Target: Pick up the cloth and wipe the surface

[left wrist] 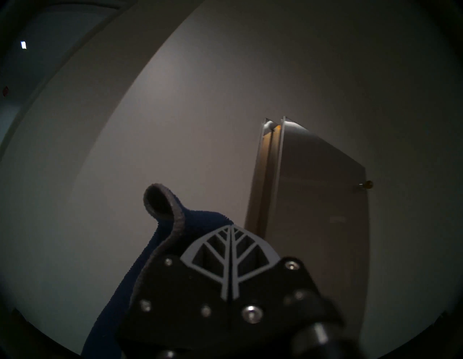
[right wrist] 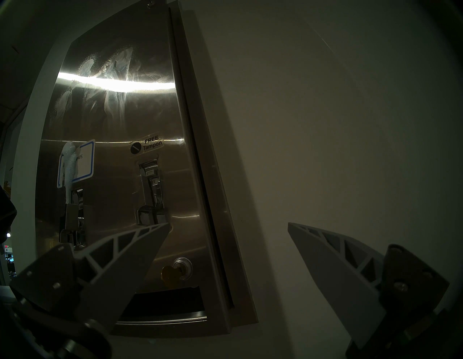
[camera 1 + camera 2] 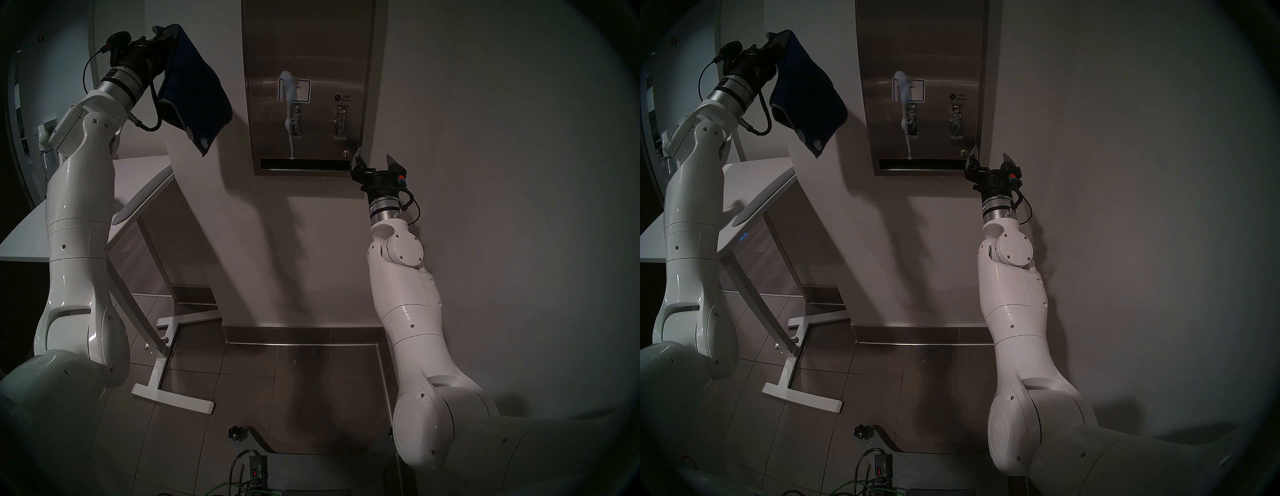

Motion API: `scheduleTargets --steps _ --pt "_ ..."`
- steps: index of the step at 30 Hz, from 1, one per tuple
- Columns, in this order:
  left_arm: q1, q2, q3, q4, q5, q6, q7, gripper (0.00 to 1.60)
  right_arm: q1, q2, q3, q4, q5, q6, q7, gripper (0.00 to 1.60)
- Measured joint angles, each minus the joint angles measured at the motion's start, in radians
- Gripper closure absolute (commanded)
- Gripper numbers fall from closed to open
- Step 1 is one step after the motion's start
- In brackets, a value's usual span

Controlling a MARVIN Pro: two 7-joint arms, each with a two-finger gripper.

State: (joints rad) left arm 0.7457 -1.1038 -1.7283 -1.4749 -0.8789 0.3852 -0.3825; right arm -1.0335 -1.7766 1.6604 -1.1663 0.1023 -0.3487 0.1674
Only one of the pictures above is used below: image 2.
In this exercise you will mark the free tampon sticker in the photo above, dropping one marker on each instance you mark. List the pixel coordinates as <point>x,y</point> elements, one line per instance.
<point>146,145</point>

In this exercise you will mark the blue bordered white label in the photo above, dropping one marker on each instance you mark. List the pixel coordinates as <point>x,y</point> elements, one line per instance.
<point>86,161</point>

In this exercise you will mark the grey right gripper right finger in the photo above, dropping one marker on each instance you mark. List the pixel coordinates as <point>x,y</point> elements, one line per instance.
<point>336,278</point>

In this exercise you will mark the brass key in lock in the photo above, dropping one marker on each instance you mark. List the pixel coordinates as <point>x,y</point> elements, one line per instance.
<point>175,273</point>

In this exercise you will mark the stainless steel wall dispenser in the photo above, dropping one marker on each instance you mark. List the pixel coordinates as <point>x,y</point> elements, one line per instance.
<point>119,108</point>

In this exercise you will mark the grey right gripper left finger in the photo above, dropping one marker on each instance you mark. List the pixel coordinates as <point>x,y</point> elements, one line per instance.
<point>119,275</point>

